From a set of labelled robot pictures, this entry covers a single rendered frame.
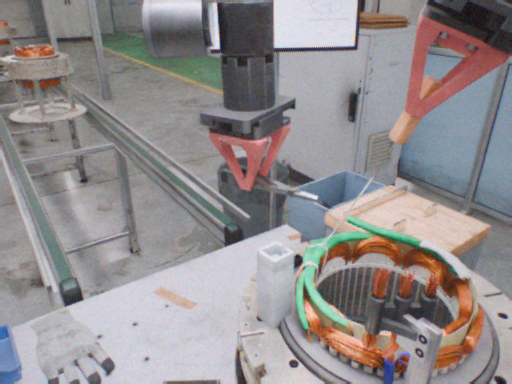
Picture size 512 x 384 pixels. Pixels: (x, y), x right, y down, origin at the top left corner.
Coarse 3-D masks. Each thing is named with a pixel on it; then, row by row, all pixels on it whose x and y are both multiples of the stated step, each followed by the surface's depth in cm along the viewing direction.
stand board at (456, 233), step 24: (384, 192) 80; (408, 192) 80; (336, 216) 72; (360, 216) 72; (384, 216) 72; (408, 216) 72; (432, 216) 72; (456, 216) 72; (432, 240) 65; (456, 240) 65; (480, 240) 69
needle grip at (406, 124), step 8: (424, 80) 34; (432, 80) 33; (424, 88) 34; (432, 88) 33; (424, 96) 34; (400, 120) 36; (408, 120) 35; (416, 120) 35; (392, 128) 37; (400, 128) 36; (408, 128) 36; (392, 136) 37; (400, 136) 36; (408, 136) 36
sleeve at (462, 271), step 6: (426, 240) 48; (426, 246) 47; (432, 246) 47; (438, 246) 47; (438, 252) 46; (444, 252) 46; (444, 258) 46; (450, 258) 45; (456, 258) 45; (450, 264) 45; (456, 264) 45; (462, 264) 44; (456, 270) 44; (462, 270) 44; (462, 276) 43; (468, 276) 43
